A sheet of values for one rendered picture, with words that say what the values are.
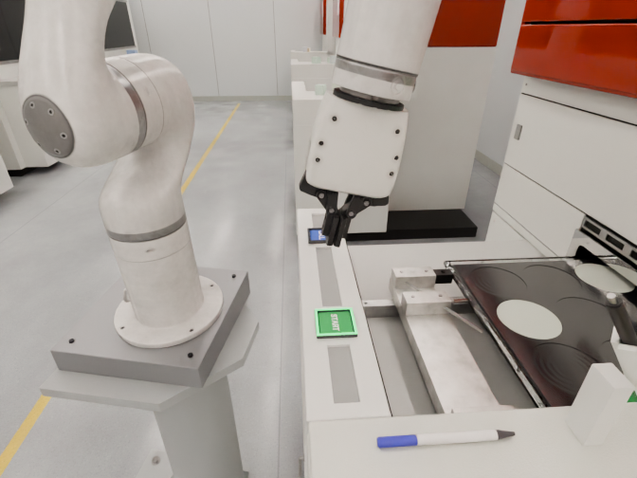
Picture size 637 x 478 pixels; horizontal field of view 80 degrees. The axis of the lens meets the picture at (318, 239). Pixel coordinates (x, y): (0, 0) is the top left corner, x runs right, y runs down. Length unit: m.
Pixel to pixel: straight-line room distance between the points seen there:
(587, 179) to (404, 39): 0.70
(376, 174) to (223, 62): 8.12
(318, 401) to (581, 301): 0.54
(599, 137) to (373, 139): 0.66
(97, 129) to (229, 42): 7.97
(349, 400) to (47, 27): 0.52
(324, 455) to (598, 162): 0.80
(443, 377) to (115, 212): 0.53
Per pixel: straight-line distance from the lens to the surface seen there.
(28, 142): 4.85
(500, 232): 1.30
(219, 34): 8.48
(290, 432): 1.61
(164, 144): 0.63
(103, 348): 0.74
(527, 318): 0.75
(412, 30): 0.39
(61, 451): 1.82
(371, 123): 0.40
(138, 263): 0.64
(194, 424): 0.87
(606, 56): 0.94
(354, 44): 0.39
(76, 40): 0.53
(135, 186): 0.61
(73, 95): 0.51
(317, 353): 0.52
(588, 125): 1.02
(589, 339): 0.75
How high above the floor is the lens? 1.33
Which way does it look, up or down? 29 degrees down
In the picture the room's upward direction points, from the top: straight up
